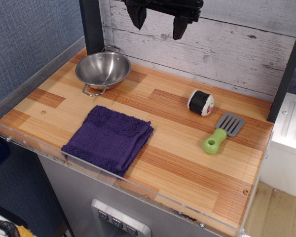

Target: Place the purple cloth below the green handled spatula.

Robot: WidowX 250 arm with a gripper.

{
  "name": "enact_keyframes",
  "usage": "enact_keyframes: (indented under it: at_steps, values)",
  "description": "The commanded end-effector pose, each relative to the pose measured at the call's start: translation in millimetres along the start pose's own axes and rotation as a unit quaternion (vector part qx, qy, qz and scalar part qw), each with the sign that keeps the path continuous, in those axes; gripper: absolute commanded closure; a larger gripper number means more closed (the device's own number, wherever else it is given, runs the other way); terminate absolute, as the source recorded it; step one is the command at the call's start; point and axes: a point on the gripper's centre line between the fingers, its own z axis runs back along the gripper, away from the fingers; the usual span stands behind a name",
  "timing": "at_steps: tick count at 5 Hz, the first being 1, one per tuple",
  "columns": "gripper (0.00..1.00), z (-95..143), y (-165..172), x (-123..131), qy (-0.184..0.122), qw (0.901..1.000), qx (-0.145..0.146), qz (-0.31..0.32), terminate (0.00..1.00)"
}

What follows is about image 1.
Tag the green handled grey spatula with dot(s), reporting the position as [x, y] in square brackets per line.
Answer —
[228, 125]

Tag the clear acrylic table guard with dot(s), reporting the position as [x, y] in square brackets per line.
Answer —
[159, 155]

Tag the dark grey post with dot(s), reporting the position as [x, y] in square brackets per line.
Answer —
[283, 86]
[92, 25]

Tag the dark grey left post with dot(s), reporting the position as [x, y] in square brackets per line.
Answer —
[92, 25]

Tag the purple cloth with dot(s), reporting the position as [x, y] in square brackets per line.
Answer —
[109, 139]

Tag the white grooved side counter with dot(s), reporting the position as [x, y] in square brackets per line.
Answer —
[279, 166]

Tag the silver dispenser button panel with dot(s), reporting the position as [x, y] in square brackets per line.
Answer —
[113, 222]

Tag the stainless steel bowl with handles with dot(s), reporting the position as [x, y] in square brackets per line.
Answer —
[103, 70]

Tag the toy sushi roll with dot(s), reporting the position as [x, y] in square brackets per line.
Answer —
[201, 103]

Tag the black mesh yellow object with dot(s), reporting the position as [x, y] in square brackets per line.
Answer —
[13, 226]

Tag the dark grey right post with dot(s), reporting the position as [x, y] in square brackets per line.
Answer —
[283, 86]

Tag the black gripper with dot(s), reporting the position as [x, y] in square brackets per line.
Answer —
[186, 11]

